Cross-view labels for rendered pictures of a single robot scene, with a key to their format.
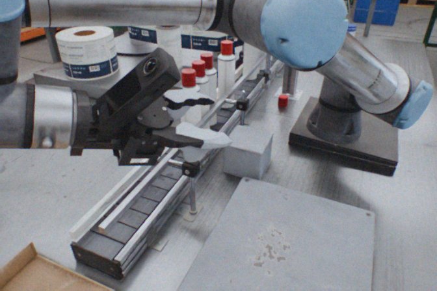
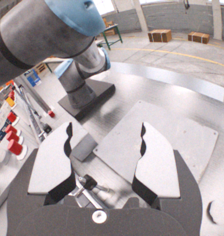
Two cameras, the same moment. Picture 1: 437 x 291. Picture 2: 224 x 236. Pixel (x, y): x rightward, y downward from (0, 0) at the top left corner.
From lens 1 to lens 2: 41 cm
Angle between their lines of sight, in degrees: 40
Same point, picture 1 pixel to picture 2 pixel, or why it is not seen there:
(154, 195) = not seen: hidden behind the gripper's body
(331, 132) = (87, 97)
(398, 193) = (128, 90)
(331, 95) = (72, 84)
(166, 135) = (194, 217)
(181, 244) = not seen: hidden behind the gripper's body
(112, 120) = not seen: outside the picture
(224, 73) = (23, 128)
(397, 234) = (149, 97)
